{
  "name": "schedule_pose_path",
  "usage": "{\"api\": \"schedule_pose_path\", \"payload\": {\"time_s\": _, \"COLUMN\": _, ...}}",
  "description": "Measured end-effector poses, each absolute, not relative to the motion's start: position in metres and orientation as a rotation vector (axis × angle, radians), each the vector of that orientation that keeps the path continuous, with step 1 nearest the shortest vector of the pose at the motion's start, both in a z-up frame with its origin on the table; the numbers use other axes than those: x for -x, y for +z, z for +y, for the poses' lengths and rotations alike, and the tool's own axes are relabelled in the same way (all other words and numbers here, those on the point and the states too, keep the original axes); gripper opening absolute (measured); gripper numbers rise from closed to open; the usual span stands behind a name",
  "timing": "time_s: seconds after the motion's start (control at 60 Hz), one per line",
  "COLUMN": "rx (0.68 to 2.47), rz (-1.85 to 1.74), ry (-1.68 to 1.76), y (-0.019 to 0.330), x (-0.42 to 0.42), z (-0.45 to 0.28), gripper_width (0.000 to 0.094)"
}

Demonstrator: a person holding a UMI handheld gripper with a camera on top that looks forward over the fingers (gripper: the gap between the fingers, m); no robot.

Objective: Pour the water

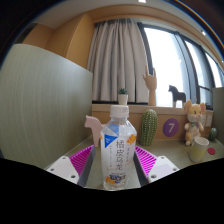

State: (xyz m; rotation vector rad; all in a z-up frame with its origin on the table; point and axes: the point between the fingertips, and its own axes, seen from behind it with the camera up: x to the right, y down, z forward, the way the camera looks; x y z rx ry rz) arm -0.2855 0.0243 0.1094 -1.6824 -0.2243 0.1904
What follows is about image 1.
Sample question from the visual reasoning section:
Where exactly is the pink horse figurine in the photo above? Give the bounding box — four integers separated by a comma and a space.
84, 115, 107, 148

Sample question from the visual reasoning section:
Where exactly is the round green cactus ornament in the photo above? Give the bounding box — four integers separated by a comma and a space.
208, 127, 218, 142

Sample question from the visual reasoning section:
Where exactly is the round purple number sign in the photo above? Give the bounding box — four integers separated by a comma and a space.
162, 117, 180, 138

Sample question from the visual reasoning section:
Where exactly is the grey-green desk partition panel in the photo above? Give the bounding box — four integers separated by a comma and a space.
211, 87, 224, 144
0, 43, 94, 169

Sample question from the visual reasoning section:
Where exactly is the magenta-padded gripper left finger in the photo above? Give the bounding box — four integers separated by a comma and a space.
45, 144, 98, 188

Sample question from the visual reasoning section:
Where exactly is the tall green cactus ornament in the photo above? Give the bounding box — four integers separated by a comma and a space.
138, 108, 159, 147

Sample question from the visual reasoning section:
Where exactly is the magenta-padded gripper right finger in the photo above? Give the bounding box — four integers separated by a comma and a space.
133, 145, 180, 188

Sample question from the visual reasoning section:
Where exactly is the white wall socket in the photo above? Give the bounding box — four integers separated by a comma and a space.
205, 114, 213, 128

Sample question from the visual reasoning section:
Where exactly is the small potted plant white pot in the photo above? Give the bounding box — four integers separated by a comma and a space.
117, 87, 129, 106

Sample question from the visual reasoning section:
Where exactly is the pale yellow cup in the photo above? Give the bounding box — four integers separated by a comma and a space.
189, 136, 210, 163

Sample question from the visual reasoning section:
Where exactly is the dark horse figurine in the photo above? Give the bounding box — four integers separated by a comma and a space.
167, 84, 187, 108

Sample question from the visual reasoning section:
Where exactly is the dark-framed window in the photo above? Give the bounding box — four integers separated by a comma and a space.
138, 22, 224, 109

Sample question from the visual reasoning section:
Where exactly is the beige plush mouse toy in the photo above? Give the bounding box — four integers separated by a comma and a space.
183, 99, 207, 147

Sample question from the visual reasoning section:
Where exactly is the beige curtain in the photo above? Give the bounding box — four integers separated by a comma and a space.
87, 18, 150, 104

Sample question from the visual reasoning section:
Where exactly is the clear plastic drink bottle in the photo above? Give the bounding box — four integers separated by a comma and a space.
99, 104, 138, 191

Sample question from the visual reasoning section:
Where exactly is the wooden hand model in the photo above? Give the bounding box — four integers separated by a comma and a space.
142, 65, 158, 107

